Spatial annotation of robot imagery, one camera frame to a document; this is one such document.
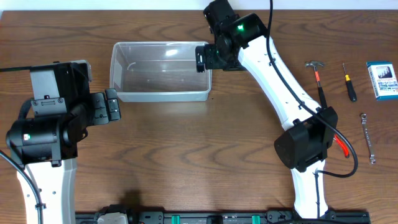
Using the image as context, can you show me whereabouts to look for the clear plastic container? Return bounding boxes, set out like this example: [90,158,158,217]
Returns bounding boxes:
[109,41,212,102]

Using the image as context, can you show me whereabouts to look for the small claw hammer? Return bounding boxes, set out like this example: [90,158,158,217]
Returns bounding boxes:
[305,60,328,109]

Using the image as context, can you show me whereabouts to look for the yellow black screwdriver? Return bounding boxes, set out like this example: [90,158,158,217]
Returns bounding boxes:
[342,63,358,102]

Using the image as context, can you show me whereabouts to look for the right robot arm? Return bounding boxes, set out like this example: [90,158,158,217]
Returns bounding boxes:
[195,0,338,219]

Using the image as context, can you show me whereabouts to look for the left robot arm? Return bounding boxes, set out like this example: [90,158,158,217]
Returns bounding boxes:
[6,88,121,223]

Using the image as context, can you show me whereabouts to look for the silver combination wrench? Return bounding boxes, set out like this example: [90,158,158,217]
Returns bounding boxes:
[360,113,376,165]

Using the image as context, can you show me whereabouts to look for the blue white small box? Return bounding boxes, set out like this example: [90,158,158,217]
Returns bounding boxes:
[366,61,397,101]

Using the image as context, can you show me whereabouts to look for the red handled pliers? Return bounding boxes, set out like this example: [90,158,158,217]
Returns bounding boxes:
[333,134,349,158]

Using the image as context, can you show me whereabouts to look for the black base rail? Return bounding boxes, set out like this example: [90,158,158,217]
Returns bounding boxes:
[75,205,371,224]

